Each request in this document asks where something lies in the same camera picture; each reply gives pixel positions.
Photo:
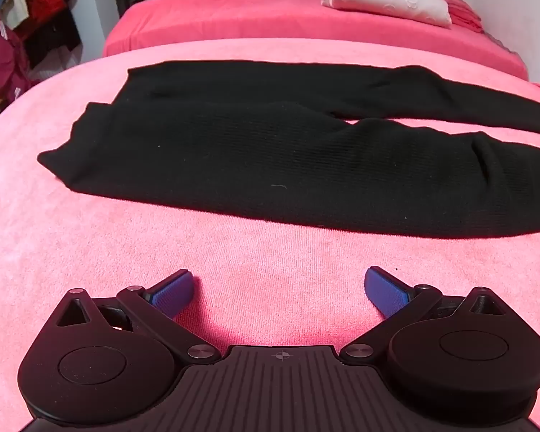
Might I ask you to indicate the red bed sheet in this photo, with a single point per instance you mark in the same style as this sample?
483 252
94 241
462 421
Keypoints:
261 18

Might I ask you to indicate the black pants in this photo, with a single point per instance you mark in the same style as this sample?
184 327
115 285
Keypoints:
270 153

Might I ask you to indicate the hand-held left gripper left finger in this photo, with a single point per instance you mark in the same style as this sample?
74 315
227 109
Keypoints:
174 292

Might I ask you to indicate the red folded cloth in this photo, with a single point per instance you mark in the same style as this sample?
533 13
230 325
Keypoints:
465 11

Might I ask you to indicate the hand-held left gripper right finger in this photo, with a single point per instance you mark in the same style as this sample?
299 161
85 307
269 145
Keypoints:
387 292

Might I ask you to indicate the row of hanging clothes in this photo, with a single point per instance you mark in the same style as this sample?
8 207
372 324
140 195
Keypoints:
9 36

